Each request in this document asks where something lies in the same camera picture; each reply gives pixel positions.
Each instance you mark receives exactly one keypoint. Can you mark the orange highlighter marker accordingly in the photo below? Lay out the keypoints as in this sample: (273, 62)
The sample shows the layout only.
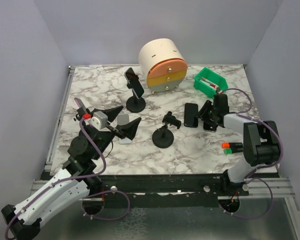
(226, 145)

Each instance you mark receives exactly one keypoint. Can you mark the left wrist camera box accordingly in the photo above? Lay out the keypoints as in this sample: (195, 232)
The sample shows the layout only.
(97, 120)

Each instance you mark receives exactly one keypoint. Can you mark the black adjustable phone stand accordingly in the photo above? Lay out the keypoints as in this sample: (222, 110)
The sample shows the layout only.
(163, 137)

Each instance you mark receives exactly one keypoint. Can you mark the cream cylindrical drawer organizer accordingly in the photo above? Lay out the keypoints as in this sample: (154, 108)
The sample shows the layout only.
(162, 65)

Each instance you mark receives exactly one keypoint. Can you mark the black front mounting rail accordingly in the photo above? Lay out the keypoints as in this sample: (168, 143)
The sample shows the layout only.
(165, 191)

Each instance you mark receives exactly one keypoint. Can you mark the silver phone with dark screen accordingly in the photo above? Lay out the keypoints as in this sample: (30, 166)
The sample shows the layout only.
(133, 83)

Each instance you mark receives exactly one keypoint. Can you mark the purple phone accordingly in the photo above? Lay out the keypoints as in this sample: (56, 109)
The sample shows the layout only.
(79, 103)

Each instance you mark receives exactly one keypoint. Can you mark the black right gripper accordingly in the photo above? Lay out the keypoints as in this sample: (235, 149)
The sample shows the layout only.
(203, 113)

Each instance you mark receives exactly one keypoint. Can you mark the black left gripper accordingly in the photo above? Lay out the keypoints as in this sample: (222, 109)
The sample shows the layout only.
(127, 130)

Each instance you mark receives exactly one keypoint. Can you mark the small black phone stand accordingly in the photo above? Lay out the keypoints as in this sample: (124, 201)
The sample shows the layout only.
(79, 114)

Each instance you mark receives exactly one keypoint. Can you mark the green plastic bin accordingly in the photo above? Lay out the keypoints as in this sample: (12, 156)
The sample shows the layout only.
(213, 77)

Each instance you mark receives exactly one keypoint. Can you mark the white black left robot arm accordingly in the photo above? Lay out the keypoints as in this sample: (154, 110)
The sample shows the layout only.
(78, 177)

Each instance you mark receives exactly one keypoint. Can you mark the black round-base phone stand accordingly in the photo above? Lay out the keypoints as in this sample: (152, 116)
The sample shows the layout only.
(135, 105)

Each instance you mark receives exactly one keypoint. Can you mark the items inside green bin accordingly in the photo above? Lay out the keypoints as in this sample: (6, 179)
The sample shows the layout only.
(211, 84)

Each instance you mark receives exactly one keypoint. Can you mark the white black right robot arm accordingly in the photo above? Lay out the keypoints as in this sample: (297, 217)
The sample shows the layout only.
(262, 147)

